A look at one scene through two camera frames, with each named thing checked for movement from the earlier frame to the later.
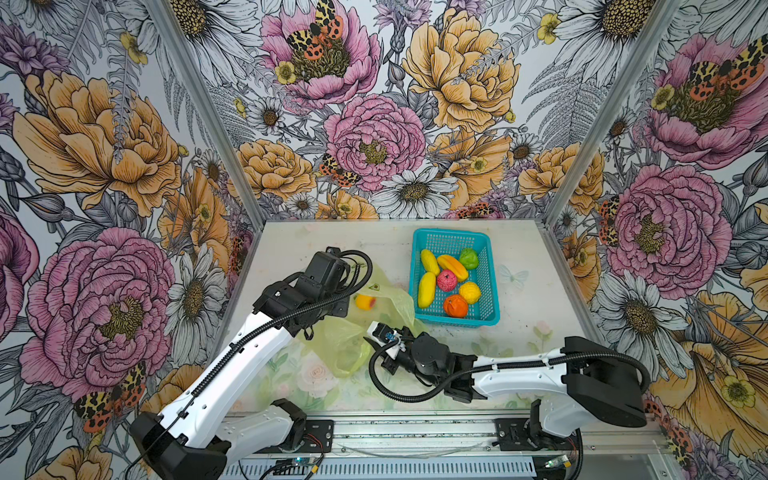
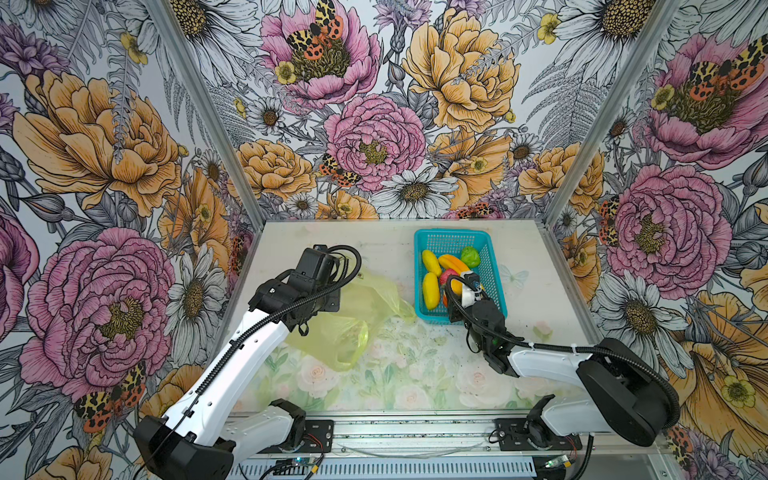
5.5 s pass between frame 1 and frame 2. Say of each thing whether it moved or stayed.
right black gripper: moved
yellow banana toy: moved
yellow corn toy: stayed
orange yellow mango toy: stayed
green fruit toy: stayed
